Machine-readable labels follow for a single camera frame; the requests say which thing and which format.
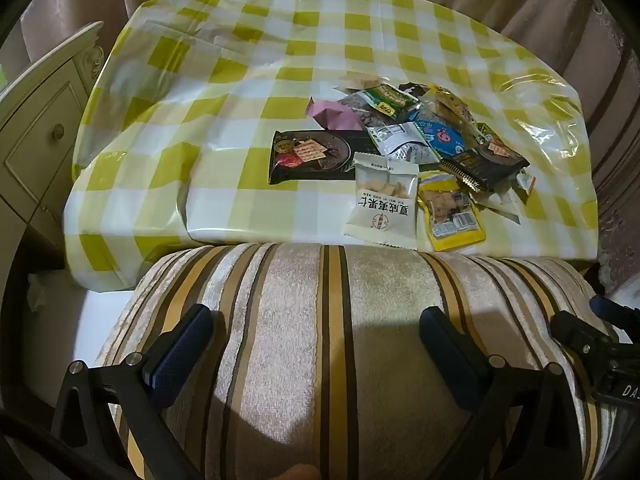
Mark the green snack packet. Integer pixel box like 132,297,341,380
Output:
361,84,420,113

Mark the white nut packet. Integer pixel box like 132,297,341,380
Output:
342,152,420,250

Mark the clear empty wrapper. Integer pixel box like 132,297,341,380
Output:
475,172,537,217

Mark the blue cartoon snack packet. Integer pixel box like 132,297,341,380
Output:
415,120,468,158

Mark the yellow white checked tablecloth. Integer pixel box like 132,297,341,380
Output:
62,0,601,293

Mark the grey white snack packet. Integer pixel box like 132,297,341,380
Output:
367,122,441,166

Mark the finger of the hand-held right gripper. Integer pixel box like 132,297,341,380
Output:
550,310,622,362
589,295,640,333

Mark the yellow tofu packet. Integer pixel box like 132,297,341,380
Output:
417,172,487,252

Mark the large black biscuit packet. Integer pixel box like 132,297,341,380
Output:
270,130,373,186

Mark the cream cabinet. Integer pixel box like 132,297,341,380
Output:
0,20,108,261

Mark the clear biscuit packet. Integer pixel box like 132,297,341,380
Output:
340,72,386,93

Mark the striped beige cushion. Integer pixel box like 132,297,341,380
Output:
92,242,626,480

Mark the clear seed packet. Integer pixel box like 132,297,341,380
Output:
340,92,401,129

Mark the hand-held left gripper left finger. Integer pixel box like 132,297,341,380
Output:
50,304,216,480

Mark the small black snack packet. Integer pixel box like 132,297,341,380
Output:
440,142,530,192

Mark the pink snack packet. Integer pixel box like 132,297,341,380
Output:
306,100,366,132

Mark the beige crumbly cake packet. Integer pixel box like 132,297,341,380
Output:
425,85,471,122

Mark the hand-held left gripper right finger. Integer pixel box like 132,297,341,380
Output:
419,306,586,480

